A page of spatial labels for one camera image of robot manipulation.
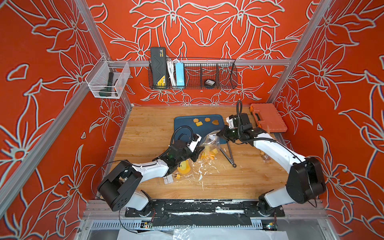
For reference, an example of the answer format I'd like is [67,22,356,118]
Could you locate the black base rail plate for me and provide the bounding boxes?
[124,199,271,228]

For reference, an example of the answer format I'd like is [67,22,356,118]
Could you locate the clear bag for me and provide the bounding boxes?
[200,131,220,161]

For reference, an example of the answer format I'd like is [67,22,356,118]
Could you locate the white coiled cable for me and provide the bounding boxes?
[166,59,178,88]

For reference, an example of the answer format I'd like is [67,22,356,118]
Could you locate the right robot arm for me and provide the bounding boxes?
[218,101,326,217]

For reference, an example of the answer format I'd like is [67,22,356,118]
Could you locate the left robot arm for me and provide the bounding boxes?
[97,126,204,216]

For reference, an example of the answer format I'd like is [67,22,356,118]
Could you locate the clear acrylic wall bin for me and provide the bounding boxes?
[86,56,131,99]

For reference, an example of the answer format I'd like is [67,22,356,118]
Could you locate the bag with yellow duck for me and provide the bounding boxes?
[160,159,194,185]

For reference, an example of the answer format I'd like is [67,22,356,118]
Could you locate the dark green screwdriver handle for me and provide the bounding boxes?
[99,72,114,97]

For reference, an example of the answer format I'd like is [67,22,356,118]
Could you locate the light blue power bank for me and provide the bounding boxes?
[175,62,185,88]

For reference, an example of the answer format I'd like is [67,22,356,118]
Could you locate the black wire wall basket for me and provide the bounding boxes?
[148,58,239,90]

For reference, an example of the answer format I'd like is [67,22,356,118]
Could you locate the dark blue tray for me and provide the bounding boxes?
[174,114,225,139]

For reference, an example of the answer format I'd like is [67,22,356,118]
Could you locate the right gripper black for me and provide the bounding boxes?
[215,125,244,144]

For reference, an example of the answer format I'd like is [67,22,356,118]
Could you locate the orange tool case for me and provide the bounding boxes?
[249,103,288,133]

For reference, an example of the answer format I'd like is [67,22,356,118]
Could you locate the black box in basket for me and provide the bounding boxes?
[150,47,168,89]

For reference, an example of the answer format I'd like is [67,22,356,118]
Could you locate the black metal tongs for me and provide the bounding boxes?
[220,142,237,168]

